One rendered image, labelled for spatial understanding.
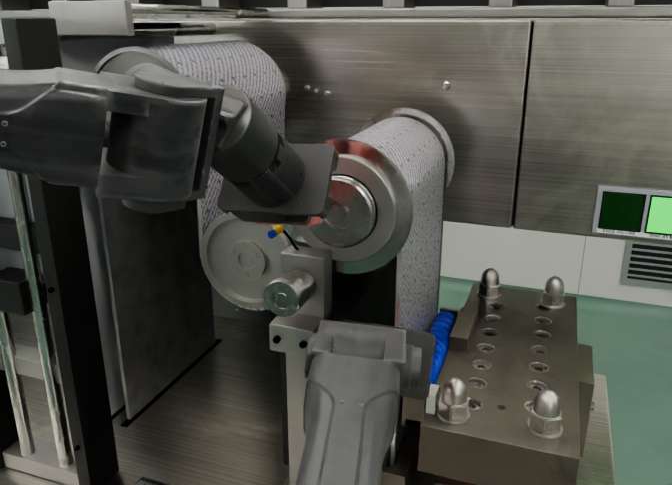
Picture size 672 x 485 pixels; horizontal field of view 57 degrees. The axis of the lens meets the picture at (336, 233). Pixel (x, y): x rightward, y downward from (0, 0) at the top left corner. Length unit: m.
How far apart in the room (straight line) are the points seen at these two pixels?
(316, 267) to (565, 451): 0.31
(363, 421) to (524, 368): 0.45
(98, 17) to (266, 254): 0.31
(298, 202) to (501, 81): 0.48
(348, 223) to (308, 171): 0.12
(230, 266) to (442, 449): 0.31
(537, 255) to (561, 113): 2.56
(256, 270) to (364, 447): 0.38
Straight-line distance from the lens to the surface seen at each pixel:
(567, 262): 3.46
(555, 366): 0.83
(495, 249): 3.46
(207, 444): 0.89
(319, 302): 0.66
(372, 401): 0.41
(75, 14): 0.75
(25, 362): 0.82
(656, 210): 0.95
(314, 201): 0.52
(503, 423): 0.71
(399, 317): 0.68
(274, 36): 1.01
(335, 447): 0.37
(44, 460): 0.89
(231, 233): 0.72
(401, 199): 0.63
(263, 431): 0.90
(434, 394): 0.70
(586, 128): 0.93
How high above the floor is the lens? 1.44
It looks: 19 degrees down
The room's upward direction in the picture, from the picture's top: straight up
